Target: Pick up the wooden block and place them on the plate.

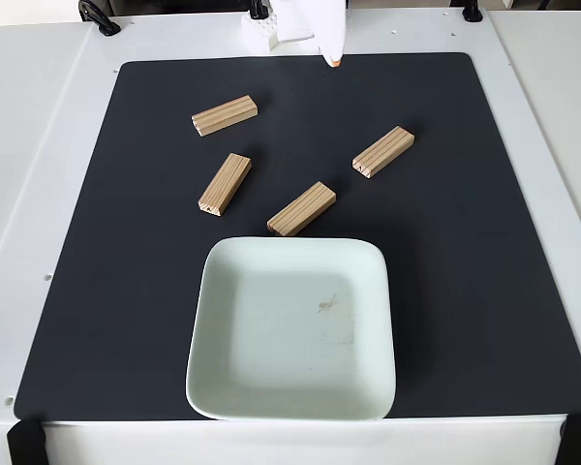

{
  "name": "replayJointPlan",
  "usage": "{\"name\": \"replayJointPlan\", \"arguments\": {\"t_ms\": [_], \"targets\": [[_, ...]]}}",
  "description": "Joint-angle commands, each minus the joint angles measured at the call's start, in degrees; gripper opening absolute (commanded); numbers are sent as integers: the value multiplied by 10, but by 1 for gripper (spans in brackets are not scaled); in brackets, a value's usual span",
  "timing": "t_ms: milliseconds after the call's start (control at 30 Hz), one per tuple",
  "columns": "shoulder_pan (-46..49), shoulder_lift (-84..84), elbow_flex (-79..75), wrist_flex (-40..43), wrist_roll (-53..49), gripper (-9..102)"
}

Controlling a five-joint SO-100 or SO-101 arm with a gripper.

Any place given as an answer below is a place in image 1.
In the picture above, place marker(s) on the grooved wooden block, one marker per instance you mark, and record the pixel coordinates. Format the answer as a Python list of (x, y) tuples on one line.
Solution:
[(383, 151), (225, 115), (301, 209), (225, 184)]

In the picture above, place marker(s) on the pale green square plate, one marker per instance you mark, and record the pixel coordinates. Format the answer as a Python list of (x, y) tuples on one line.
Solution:
[(271, 339)]

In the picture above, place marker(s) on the black table clamp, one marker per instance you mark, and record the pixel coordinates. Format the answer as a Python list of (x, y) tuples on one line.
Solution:
[(472, 12), (99, 19)]

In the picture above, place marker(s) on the black table mat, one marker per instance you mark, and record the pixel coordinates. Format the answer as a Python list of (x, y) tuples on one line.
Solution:
[(126, 290)]

